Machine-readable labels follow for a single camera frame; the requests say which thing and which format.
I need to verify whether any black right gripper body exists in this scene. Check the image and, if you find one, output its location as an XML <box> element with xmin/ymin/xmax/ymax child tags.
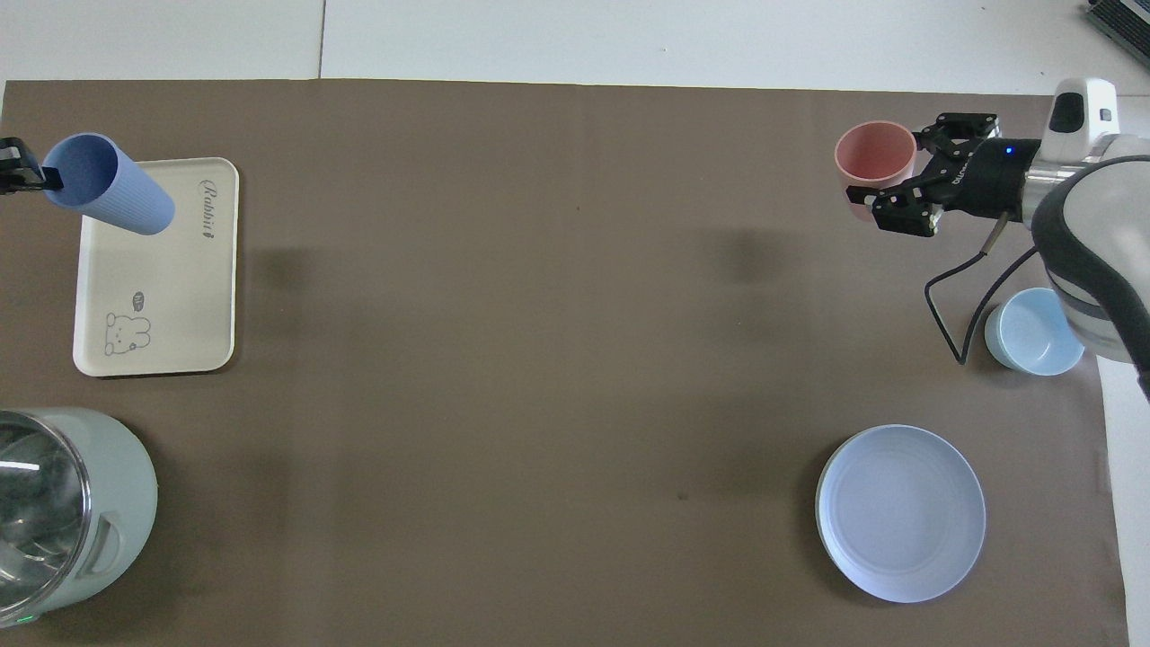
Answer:
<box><xmin>938</xmin><ymin>136</ymin><xmax>1031</xmax><ymax>222</ymax></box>

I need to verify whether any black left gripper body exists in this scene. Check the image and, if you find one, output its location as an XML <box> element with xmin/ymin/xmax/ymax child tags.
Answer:
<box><xmin>0</xmin><ymin>137</ymin><xmax>27</xmax><ymax>196</ymax></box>

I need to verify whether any pink cup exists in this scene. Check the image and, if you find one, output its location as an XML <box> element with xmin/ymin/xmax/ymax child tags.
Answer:
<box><xmin>835</xmin><ymin>120</ymin><xmax>919</xmax><ymax>224</ymax></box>

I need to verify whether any blue ribbed cup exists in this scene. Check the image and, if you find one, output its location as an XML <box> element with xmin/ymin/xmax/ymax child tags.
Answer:
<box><xmin>41</xmin><ymin>133</ymin><xmax>176</xmax><ymax>236</ymax></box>

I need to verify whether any cream rabbit print tray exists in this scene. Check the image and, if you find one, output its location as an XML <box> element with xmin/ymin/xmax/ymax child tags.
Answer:
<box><xmin>73</xmin><ymin>158</ymin><xmax>240</xmax><ymax>377</ymax></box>

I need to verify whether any light blue bowl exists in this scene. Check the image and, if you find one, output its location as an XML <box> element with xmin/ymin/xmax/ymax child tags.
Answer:
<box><xmin>985</xmin><ymin>288</ymin><xmax>1085</xmax><ymax>377</ymax></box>

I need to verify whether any dark grey device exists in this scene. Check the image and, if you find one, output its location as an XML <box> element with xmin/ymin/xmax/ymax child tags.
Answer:
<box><xmin>1083</xmin><ymin>0</ymin><xmax>1150</xmax><ymax>46</ymax></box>

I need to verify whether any pale blue plate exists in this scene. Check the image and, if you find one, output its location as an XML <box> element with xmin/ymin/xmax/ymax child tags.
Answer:
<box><xmin>816</xmin><ymin>424</ymin><xmax>986</xmax><ymax>604</ymax></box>

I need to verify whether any mint green cooking pot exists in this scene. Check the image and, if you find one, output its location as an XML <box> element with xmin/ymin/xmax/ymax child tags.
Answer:
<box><xmin>0</xmin><ymin>408</ymin><xmax>159</xmax><ymax>627</ymax></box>

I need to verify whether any glass pot lid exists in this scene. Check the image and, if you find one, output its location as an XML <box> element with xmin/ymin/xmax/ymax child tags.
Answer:
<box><xmin>0</xmin><ymin>415</ymin><xmax>93</xmax><ymax>612</ymax></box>

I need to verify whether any brown table mat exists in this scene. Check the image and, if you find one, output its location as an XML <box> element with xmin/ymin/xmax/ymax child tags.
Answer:
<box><xmin>0</xmin><ymin>79</ymin><xmax>1130</xmax><ymax>647</ymax></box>

